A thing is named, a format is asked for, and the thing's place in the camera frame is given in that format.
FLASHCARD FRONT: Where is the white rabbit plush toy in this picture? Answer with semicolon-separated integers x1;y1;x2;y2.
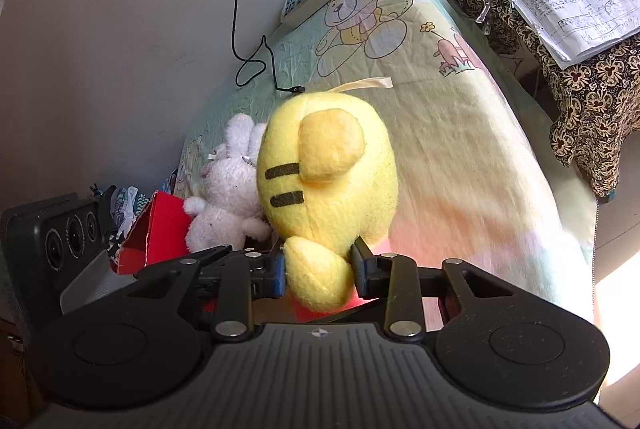
183;114;271;253

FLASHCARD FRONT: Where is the red cardboard box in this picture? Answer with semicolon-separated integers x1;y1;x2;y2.
110;191;192;275

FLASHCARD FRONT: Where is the brown floral cloth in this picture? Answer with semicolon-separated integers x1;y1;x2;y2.
456;0;639;202

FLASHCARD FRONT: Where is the pile of folded clothes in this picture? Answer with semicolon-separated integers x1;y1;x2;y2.
90;184;151;259

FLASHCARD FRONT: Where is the yellow tiger plush toy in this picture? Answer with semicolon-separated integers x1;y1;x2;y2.
256;77;398;314

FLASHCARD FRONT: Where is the cartoon bear bed sheet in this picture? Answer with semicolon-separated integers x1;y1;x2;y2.
175;0;597;319

